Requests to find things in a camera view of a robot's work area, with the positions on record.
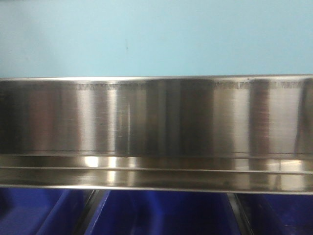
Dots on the light blue plastic bin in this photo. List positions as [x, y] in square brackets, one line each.
[63, 38]

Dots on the dark blue bin lower left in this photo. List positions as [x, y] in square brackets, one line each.
[26, 211]

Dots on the stainless steel shelf front rail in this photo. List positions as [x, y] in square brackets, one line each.
[242, 133]

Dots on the dark blue bin lower right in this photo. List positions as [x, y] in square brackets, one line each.
[271, 214]

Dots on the steel divider rail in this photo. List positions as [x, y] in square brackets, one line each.
[92, 201]

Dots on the dark blue bin lower middle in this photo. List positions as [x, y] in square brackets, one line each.
[146, 212]

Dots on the dark blue bin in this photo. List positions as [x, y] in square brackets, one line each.
[271, 214]
[26, 211]
[146, 212]

